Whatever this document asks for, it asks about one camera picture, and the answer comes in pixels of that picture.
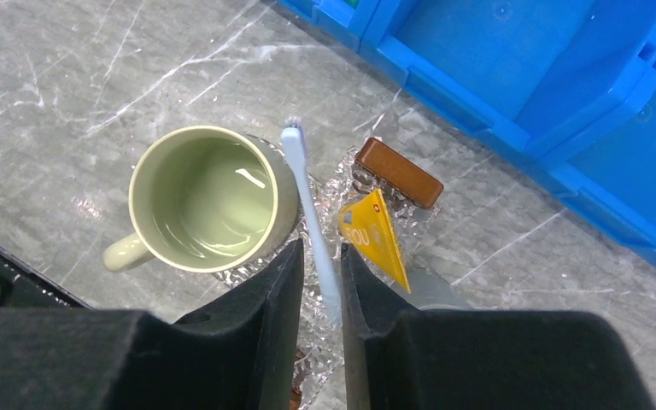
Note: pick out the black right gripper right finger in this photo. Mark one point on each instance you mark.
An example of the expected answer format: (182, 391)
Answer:
(400, 357)

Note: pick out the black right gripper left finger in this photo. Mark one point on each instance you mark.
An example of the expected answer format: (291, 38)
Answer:
(237, 352)

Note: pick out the grey ceramic mug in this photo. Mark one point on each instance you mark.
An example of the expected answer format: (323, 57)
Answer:
(430, 292)

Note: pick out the yellow toothpaste tube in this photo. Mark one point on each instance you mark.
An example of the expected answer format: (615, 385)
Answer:
(367, 224)

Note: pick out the cream ceramic mug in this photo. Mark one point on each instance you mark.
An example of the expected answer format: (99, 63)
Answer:
(207, 199)

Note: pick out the light blue toothbrush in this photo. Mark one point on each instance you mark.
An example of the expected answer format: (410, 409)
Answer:
(294, 145)

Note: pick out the blue right storage bin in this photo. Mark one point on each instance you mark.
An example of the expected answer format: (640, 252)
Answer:
(612, 182)

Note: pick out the blue storage bin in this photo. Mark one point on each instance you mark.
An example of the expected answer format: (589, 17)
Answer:
(345, 21)
(523, 76)
(612, 182)

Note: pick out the blue middle storage bin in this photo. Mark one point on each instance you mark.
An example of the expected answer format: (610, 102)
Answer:
(523, 76)

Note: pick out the blue left storage bin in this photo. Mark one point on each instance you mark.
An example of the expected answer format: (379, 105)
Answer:
(345, 21)

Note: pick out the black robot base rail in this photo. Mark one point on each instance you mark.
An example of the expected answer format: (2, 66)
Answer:
(22, 286)

